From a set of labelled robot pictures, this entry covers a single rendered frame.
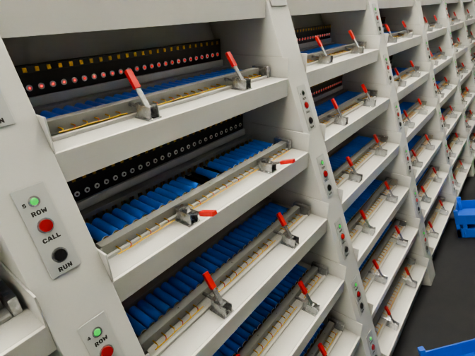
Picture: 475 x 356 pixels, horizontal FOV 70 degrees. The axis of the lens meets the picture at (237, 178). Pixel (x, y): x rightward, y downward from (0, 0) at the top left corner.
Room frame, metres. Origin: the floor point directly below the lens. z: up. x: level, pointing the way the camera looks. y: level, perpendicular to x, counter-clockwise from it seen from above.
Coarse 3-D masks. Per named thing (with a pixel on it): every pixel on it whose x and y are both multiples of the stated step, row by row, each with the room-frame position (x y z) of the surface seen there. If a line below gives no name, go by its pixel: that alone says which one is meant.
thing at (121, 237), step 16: (256, 160) 0.81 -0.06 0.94; (272, 160) 0.84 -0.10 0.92; (224, 176) 0.74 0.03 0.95; (192, 192) 0.67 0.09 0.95; (208, 192) 0.69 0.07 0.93; (160, 208) 0.62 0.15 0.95; (192, 208) 0.64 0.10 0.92; (144, 224) 0.58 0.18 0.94; (112, 240) 0.53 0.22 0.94; (128, 240) 0.55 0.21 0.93
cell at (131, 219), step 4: (116, 208) 0.64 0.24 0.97; (112, 212) 0.63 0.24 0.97; (116, 212) 0.63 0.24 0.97; (120, 212) 0.62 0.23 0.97; (124, 212) 0.62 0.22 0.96; (116, 216) 0.63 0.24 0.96; (120, 216) 0.62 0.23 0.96; (124, 216) 0.61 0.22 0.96; (128, 216) 0.61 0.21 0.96; (132, 216) 0.61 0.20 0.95; (124, 220) 0.61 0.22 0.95; (128, 220) 0.60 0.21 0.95; (132, 220) 0.60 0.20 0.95
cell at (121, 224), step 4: (104, 216) 0.62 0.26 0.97; (108, 216) 0.61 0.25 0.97; (112, 216) 0.61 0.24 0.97; (104, 220) 0.62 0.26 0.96; (108, 220) 0.61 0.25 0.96; (112, 220) 0.60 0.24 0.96; (116, 220) 0.60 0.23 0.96; (120, 220) 0.60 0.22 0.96; (112, 224) 0.60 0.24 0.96; (116, 224) 0.59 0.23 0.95; (120, 224) 0.59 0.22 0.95; (124, 224) 0.58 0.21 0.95; (128, 224) 0.59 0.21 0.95; (120, 228) 0.58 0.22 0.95
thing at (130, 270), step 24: (216, 144) 0.91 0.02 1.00; (288, 144) 0.91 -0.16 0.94; (168, 168) 0.79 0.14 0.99; (288, 168) 0.83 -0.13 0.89; (240, 192) 0.71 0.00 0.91; (264, 192) 0.76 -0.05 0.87; (216, 216) 0.64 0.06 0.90; (144, 240) 0.56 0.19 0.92; (168, 240) 0.56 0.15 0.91; (192, 240) 0.59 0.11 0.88; (120, 264) 0.51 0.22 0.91; (144, 264) 0.51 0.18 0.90; (168, 264) 0.55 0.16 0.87; (120, 288) 0.48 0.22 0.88
